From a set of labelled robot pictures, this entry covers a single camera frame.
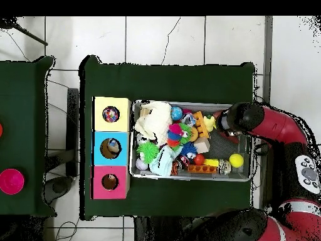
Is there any plain wooden block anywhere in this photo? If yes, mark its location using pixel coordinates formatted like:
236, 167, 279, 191
192, 137, 211, 155

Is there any wooden box with three holes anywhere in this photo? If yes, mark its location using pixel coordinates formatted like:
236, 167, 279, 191
90, 96, 132, 200

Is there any grey round base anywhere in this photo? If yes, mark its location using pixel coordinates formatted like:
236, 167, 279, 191
45, 175, 74, 204

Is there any black stand pole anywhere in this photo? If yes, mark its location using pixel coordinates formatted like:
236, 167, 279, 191
0, 17, 50, 47

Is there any crushed silver drink can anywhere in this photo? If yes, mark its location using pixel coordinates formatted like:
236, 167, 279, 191
218, 160, 232, 176

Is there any blue spiky ball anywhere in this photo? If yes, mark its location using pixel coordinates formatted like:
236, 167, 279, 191
179, 142, 198, 159

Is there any green cloth side table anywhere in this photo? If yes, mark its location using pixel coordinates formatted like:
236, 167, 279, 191
0, 56, 56, 218

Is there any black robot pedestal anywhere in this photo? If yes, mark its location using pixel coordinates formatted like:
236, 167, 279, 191
133, 217, 187, 241

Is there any blue globe ball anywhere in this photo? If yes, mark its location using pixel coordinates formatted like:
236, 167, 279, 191
170, 105, 184, 122

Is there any shallow clear mesh bin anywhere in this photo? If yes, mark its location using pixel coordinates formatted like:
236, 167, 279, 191
129, 100, 254, 183

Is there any mint waffle cloth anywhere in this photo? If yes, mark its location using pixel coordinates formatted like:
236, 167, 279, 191
148, 145, 184, 178

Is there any yellow rubber toy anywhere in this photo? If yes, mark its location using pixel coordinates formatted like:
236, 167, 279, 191
203, 115, 218, 133

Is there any green spiky ball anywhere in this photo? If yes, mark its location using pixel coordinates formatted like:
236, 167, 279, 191
135, 141, 161, 165
177, 124, 193, 146

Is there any pink round disc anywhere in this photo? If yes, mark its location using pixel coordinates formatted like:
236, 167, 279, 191
0, 168, 25, 196

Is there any red spiky ball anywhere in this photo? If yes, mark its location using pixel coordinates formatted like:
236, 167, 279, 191
167, 123, 184, 138

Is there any cream waffle cloth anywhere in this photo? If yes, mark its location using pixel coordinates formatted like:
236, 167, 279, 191
133, 100, 174, 147

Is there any yellow ball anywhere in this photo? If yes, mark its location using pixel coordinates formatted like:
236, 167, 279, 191
229, 153, 246, 169

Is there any orange toy brick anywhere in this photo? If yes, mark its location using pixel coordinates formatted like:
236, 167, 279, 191
192, 110, 212, 139
186, 164, 218, 175

